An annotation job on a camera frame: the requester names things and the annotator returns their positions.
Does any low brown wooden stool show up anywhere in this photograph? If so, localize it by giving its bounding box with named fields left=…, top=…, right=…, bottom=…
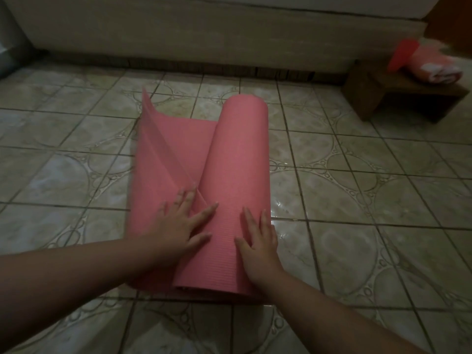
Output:
left=341, top=59, right=470, bottom=124

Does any person's left hand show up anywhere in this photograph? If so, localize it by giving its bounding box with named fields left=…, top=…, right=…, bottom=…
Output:
left=142, top=185, right=219, bottom=270

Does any red plastic cup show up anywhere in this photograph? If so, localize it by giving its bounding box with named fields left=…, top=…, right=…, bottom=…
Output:
left=387, top=39, right=420, bottom=73

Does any beige sofa base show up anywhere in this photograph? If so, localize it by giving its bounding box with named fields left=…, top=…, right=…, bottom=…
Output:
left=7, top=0, right=429, bottom=85

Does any pink yoga mat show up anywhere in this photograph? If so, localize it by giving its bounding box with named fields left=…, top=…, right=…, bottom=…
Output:
left=125, top=88, right=274, bottom=303

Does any person's right forearm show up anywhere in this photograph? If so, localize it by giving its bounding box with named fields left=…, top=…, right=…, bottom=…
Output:
left=254, top=273, right=419, bottom=354

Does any grey metal bin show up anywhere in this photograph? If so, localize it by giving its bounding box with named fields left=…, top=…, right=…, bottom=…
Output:
left=0, top=0, right=32, bottom=80

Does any person's right hand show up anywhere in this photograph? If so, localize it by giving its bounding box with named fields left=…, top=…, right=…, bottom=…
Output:
left=234, top=206, right=279, bottom=289

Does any person's left forearm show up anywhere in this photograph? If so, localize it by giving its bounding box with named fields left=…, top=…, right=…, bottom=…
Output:
left=0, top=234, right=160, bottom=354

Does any pink folded towel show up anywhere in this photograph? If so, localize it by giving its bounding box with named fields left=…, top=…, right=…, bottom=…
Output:
left=405, top=45, right=464, bottom=84

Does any brown wooden cabinet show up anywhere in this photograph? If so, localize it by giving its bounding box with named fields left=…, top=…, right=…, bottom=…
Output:
left=424, top=0, right=472, bottom=54

